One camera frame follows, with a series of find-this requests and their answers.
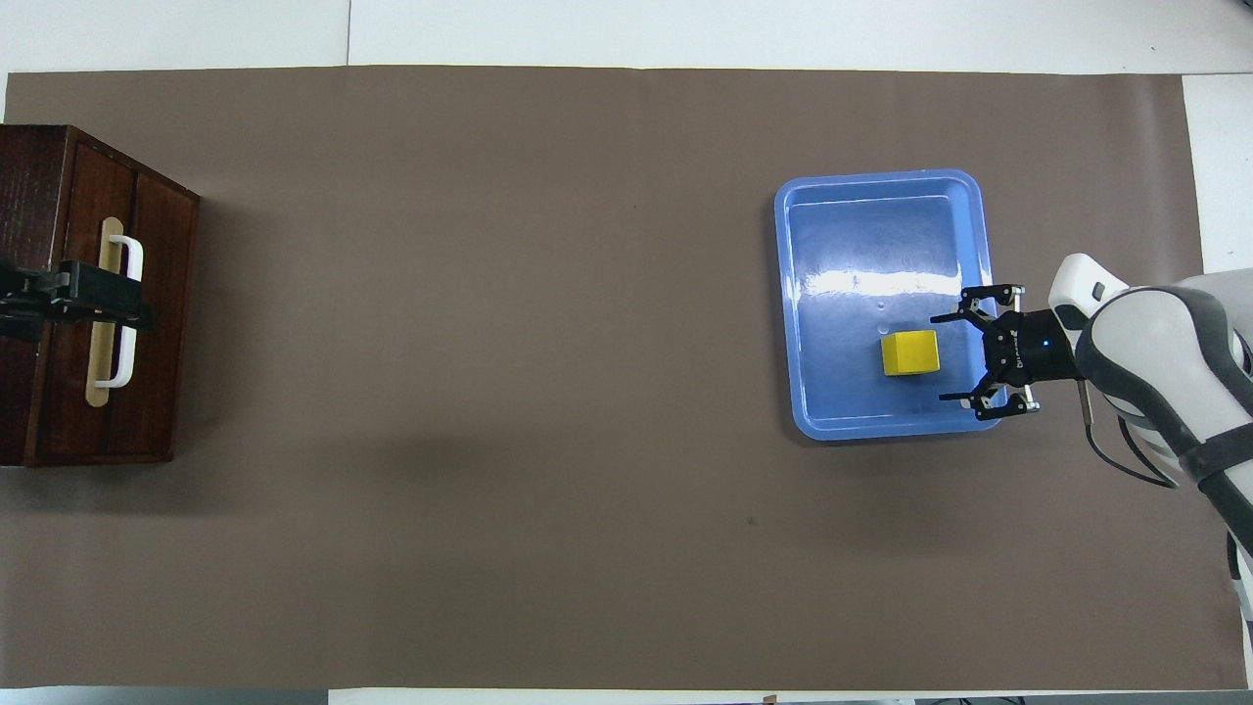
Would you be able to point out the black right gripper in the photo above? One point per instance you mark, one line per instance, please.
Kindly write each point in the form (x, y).
(1033, 348)

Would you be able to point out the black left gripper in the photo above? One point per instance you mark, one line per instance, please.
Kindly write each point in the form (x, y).
(29, 299)

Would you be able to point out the yellow cube block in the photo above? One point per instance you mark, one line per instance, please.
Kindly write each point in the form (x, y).
(910, 354)

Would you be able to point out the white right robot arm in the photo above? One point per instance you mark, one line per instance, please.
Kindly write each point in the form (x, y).
(1165, 362)

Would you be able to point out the dark wooden cabinet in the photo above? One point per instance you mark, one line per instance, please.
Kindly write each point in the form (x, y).
(24, 176)

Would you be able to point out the blue plastic tray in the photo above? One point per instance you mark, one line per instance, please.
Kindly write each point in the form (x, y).
(861, 245)

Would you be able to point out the brown table mat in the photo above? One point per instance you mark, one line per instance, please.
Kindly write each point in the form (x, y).
(548, 392)

